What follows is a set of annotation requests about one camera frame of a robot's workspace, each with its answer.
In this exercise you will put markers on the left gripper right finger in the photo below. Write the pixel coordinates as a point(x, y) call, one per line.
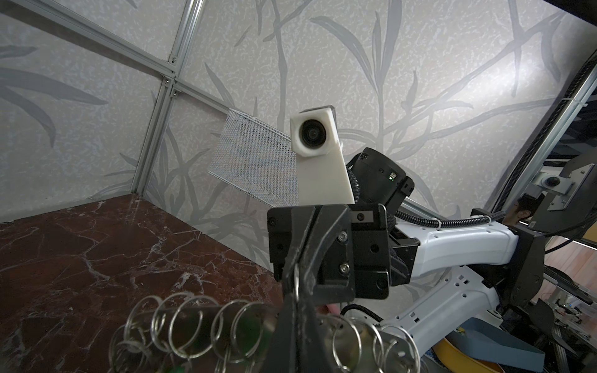
point(312, 355)

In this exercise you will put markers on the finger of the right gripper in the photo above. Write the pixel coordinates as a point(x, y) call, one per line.
point(301, 239)
point(327, 264)

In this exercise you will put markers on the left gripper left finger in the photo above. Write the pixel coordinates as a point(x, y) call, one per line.
point(282, 351)

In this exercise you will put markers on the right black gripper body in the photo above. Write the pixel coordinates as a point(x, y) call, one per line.
point(370, 247)

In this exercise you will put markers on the keyring with coloured key tags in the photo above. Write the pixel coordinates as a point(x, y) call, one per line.
point(195, 333)

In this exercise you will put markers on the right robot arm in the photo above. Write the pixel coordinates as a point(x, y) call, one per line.
point(486, 264)

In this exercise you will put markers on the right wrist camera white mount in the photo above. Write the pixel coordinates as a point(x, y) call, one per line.
point(320, 166)

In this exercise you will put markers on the white wire mesh basket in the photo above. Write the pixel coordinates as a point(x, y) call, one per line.
point(256, 159)

